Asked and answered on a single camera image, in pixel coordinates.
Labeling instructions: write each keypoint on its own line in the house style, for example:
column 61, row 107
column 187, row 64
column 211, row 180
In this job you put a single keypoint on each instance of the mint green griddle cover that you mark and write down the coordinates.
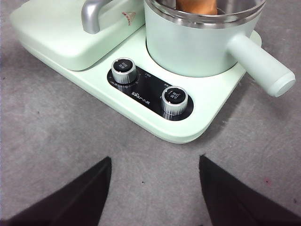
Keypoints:
column 58, row 42

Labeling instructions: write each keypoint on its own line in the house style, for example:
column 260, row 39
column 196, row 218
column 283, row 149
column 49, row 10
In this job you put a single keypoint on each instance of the mint green steamer pot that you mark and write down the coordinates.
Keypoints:
column 183, row 47

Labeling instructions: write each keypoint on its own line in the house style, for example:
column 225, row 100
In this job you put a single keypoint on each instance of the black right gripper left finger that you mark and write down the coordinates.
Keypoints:
column 77, row 202

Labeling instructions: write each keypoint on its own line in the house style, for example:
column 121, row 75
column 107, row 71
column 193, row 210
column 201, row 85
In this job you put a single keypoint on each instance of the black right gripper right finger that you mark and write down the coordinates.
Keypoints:
column 235, row 202

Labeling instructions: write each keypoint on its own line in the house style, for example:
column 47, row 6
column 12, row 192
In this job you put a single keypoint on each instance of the silver control dial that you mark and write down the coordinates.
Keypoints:
column 175, row 100
column 123, row 69

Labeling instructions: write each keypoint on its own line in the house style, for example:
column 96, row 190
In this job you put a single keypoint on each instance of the mint green breakfast machine base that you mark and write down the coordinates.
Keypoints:
column 188, row 117

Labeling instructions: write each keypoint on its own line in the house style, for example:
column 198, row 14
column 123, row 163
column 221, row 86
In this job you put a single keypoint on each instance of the brown potato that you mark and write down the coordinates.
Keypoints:
column 195, row 5

